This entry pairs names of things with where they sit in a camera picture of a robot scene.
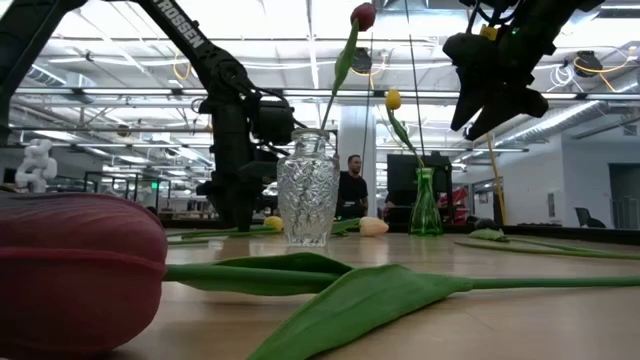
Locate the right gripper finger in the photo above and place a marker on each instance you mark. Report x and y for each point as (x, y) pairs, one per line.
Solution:
(515, 107)
(470, 65)

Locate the black computer case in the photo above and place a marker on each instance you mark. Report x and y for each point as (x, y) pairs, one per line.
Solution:
(400, 175)

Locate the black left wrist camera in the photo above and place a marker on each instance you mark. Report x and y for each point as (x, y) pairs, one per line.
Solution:
(274, 122)

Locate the green glass vase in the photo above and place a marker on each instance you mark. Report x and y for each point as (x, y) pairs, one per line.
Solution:
(425, 215)

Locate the white robot figure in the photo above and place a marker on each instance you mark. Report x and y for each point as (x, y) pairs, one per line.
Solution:
(35, 167)

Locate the black background rig frame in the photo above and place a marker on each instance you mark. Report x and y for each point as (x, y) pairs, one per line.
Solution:
(127, 175)

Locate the yellow tulip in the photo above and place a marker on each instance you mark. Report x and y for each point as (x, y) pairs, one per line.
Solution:
(393, 99)
(274, 223)

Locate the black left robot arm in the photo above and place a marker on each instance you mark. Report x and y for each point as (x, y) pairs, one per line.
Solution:
(215, 62)

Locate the person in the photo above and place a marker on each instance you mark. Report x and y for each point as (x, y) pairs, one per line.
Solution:
(351, 192)

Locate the long ceiling light bar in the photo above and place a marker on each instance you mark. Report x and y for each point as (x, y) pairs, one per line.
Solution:
(125, 92)

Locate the black aluminium table frame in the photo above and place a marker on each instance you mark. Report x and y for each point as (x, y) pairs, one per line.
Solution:
(550, 232)

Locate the clear cut-glass vase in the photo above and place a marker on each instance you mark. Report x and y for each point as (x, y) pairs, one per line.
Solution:
(307, 200)

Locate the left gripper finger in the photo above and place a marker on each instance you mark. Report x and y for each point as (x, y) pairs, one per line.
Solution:
(227, 212)
(250, 210)

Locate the dark office chair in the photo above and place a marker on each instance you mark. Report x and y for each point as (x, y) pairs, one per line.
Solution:
(585, 217)

